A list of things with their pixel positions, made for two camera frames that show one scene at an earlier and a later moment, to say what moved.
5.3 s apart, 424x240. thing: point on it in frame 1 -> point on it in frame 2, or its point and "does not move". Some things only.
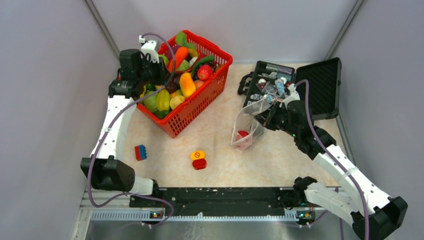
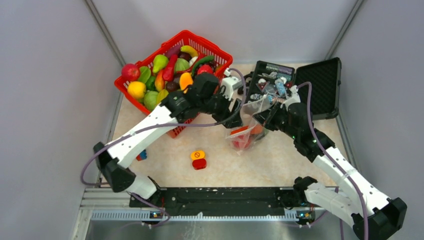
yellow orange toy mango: x=187 y=86 does not move
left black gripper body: x=151 y=72 -> x=218 y=107
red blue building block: x=140 y=152 does not move
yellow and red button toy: x=199 y=162 does not move
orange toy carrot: x=180 y=55 -> x=257 y=129
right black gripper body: x=277 y=119 does not move
